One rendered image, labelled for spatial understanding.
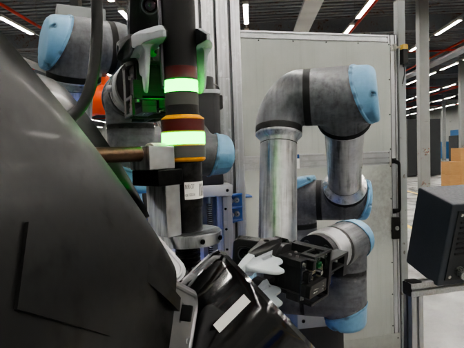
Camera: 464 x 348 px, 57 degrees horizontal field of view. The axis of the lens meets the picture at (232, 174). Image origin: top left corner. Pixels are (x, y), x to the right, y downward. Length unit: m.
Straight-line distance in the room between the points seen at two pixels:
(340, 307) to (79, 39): 0.73
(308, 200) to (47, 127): 1.06
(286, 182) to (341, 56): 1.81
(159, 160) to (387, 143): 2.34
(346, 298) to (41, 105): 0.68
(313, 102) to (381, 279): 2.01
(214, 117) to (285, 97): 0.43
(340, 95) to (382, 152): 1.83
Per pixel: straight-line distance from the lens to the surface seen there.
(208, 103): 1.24
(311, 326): 1.13
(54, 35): 0.96
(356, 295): 0.79
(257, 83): 2.35
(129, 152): 0.38
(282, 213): 0.81
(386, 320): 2.85
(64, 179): 0.16
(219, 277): 0.32
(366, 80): 0.85
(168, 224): 0.40
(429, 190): 1.02
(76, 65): 0.97
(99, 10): 0.39
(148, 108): 0.49
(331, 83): 0.85
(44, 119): 0.17
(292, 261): 0.60
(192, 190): 0.42
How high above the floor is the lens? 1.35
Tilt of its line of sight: 3 degrees down
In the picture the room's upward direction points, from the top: 2 degrees counter-clockwise
